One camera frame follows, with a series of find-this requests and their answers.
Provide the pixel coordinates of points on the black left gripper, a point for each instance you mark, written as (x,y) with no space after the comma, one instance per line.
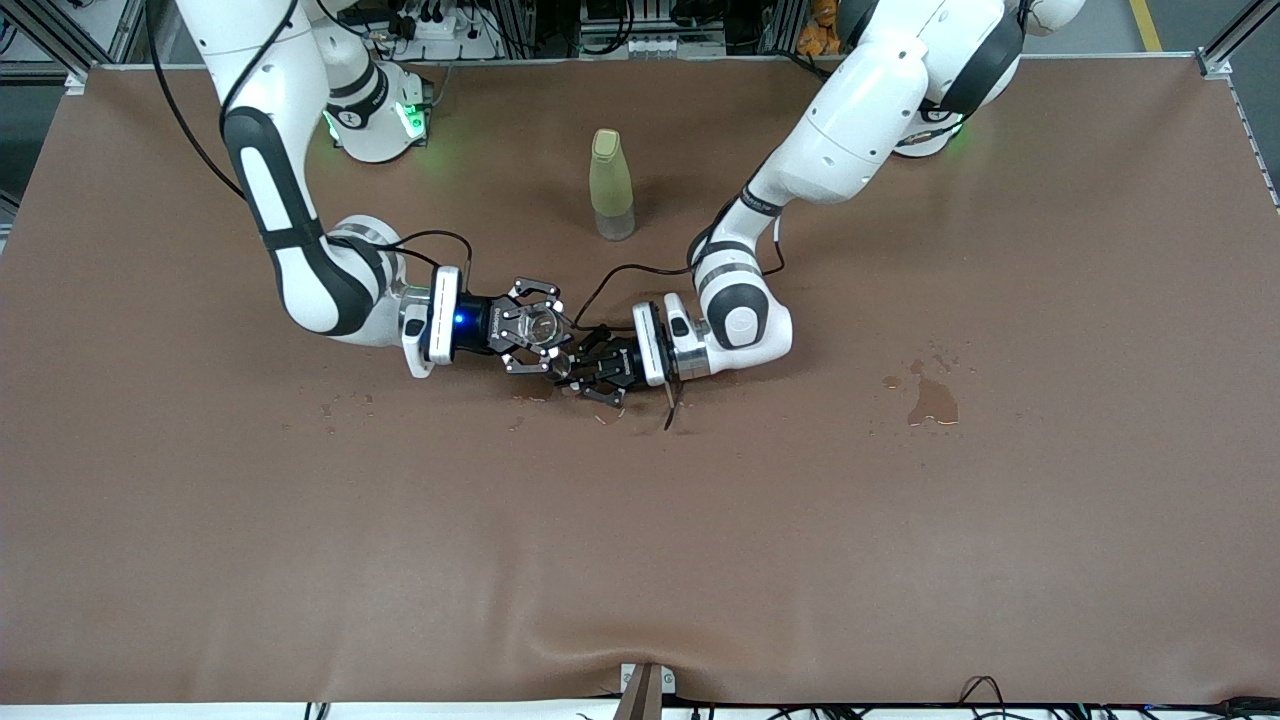
(622,362)

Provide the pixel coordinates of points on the aluminium frame post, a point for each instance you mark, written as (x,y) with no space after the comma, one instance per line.
(1235,40)
(55,40)

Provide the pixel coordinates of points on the white terminal strip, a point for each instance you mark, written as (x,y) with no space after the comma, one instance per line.
(655,46)

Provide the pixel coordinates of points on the brown table mat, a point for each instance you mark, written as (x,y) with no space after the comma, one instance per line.
(640,560)

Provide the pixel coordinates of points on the grey clamp bracket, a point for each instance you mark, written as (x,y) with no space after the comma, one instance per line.
(645,685)

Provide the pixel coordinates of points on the spilled liquid puddle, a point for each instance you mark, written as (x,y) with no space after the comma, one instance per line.
(935,402)

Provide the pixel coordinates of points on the clear glass beaker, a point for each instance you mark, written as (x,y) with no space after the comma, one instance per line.
(545,325)

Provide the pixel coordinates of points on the yellow-green plastic bottle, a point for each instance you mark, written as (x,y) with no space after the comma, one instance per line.
(612,185)

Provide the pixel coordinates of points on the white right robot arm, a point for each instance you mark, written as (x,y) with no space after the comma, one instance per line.
(300,290)

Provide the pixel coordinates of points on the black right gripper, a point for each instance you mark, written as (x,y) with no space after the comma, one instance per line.
(479,325)

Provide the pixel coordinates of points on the white power strip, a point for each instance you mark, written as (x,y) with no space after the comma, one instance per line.
(440,30)

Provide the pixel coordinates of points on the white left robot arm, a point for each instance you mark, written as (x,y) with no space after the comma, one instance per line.
(860,120)

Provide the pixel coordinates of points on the orange packaged goods pile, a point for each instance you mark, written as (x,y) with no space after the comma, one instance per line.
(820,30)

